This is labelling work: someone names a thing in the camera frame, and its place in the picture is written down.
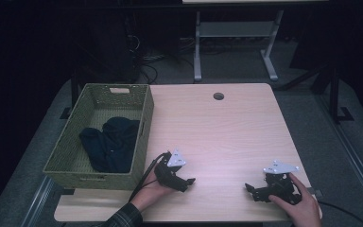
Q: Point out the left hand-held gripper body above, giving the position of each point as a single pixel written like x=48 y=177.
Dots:
x=169 y=168

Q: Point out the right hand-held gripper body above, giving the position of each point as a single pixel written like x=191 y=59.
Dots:
x=280 y=183

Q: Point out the dark cloth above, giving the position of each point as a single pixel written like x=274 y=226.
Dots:
x=113 y=145

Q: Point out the green woven basket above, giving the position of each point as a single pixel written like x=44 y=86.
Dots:
x=72 y=164

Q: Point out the person's right hand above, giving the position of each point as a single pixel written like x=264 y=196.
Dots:
x=299 y=205

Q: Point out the person's left hand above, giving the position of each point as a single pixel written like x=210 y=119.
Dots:
x=151 y=194

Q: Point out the black metal stand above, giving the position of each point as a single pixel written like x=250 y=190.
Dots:
x=335 y=94

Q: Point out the white metal stand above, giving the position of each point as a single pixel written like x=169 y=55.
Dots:
x=236 y=41

